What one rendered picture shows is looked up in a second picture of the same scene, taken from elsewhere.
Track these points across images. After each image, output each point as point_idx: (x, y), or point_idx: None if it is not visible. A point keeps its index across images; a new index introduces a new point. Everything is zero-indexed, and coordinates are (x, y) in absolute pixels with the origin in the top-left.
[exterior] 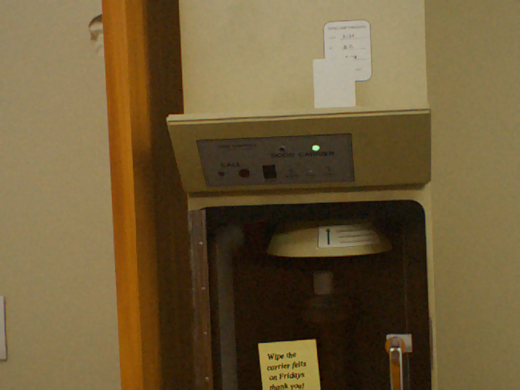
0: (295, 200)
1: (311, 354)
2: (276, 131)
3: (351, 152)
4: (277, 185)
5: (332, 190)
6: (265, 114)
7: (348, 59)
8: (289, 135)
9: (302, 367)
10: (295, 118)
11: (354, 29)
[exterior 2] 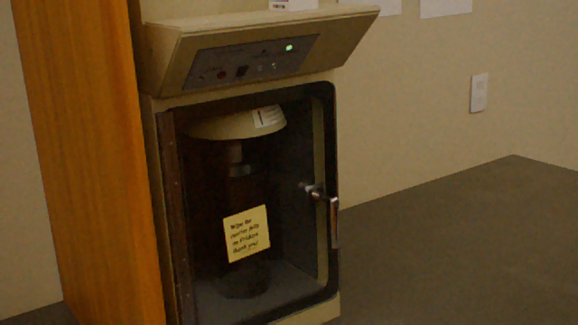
0: (242, 91)
1: (262, 216)
2: (268, 35)
3: (311, 49)
4: (239, 81)
5: (269, 79)
6: (266, 21)
7: None
8: (275, 39)
9: (256, 228)
10: (289, 23)
11: None
